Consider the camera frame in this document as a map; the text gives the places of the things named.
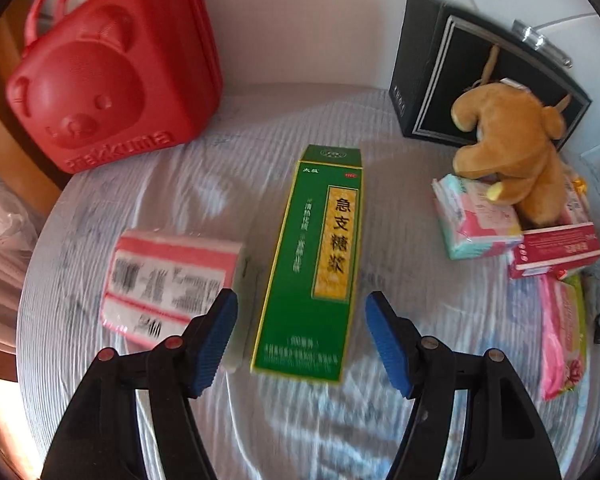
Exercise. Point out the brown plush toy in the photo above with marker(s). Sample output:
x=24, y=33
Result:
x=520, y=150

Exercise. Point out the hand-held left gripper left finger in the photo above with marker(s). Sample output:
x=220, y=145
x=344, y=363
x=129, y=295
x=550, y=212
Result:
x=215, y=340

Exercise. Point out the green medicine box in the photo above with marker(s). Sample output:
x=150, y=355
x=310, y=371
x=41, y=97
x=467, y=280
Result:
x=305, y=285

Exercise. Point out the clear plastic bag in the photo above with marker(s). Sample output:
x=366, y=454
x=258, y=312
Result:
x=5, y=225

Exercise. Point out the pink medicine box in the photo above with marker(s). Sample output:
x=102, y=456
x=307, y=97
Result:
x=555, y=250

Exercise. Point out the red white striped box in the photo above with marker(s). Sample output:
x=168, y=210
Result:
x=170, y=280

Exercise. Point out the red bear suitcase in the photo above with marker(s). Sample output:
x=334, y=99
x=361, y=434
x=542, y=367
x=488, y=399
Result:
x=105, y=85

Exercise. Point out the green tissue packet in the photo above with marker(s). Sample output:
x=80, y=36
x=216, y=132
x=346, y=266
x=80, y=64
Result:
x=578, y=310

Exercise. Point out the black gift box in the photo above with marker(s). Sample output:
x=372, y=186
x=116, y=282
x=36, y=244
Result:
x=430, y=60

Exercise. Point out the white cloth-covered desktop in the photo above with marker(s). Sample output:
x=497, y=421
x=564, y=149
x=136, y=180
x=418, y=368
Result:
x=205, y=185

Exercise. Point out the pink teal tissue packet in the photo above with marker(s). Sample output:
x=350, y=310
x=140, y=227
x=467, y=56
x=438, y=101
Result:
x=475, y=225

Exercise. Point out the metal clip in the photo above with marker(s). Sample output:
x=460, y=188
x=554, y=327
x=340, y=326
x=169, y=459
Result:
x=535, y=39

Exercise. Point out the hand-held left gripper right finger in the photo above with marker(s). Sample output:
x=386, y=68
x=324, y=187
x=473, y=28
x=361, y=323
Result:
x=390, y=345

